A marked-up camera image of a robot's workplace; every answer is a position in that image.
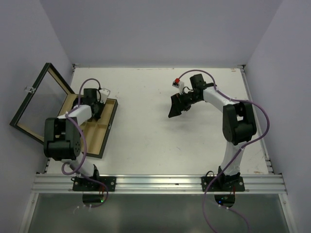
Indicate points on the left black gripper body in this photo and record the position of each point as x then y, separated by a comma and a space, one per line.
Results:
100, 107

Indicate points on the white wall latch clip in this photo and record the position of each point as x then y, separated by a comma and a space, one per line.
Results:
30, 89

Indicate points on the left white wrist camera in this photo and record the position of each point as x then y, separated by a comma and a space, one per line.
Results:
104, 94

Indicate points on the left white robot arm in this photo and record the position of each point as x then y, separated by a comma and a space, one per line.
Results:
64, 139

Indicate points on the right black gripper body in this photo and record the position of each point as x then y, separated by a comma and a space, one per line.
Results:
187, 99

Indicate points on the glass box lid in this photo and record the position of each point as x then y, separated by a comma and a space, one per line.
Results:
47, 101

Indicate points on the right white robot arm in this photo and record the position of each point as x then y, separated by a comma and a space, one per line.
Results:
238, 121

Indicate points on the aluminium mounting rail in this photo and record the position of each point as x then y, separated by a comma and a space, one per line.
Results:
166, 184

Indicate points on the wooden compartment organizer box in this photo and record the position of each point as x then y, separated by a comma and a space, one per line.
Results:
96, 132

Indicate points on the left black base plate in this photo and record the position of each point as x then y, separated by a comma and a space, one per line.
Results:
85, 185

